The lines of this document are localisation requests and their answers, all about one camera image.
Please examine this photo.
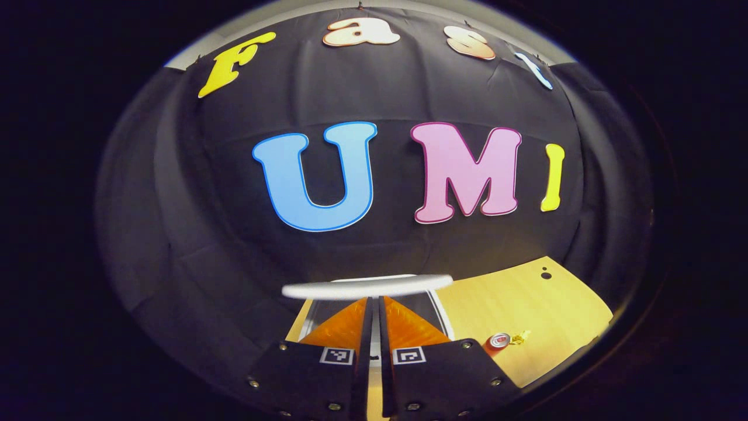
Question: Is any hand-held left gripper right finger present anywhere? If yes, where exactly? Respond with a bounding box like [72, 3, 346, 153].
[379, 296, 522, 421]

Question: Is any red pop can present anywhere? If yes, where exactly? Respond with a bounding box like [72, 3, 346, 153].
[482, 332, 511, 358]

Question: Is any white desktop garbage bin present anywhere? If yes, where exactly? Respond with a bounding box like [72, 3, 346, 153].
[282, 273, 456, 366]

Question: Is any black backdrop cloth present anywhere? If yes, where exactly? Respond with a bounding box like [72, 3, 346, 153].
[96, 3, 654, 404]

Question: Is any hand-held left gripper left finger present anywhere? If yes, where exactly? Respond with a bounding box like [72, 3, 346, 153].
[247, 296, 375, 421]

